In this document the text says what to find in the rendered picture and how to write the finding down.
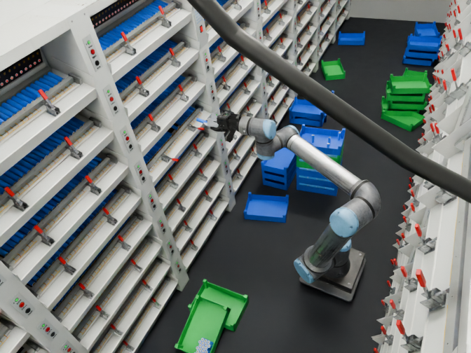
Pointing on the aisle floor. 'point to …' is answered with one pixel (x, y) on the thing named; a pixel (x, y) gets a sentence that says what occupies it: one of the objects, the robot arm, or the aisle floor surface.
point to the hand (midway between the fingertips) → (207, 123)
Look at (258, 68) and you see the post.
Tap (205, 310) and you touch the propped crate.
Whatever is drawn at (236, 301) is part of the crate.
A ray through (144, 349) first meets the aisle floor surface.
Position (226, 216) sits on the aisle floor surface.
